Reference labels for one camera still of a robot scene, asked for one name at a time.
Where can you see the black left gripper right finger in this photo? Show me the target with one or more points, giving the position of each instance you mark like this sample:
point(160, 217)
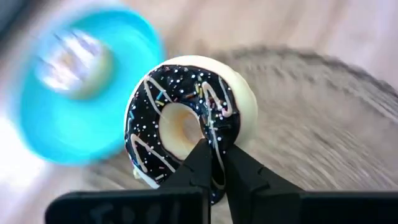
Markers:
point(280, 205)

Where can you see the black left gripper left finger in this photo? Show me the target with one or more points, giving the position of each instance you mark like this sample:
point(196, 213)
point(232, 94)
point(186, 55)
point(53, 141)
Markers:
point(140, 208)

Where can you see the round wicker mat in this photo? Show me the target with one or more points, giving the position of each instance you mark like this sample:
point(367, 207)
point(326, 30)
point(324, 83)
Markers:
point(311, 124)

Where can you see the chocolate glazed donut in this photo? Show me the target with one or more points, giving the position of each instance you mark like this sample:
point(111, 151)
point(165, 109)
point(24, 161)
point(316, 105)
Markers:
point(146, 102)

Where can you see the purple glazed donut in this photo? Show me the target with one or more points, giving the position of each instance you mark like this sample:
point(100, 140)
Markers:
point(74, 62)

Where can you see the teal plastic plate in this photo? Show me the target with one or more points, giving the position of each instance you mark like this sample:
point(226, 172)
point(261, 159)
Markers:
point(77, 130)

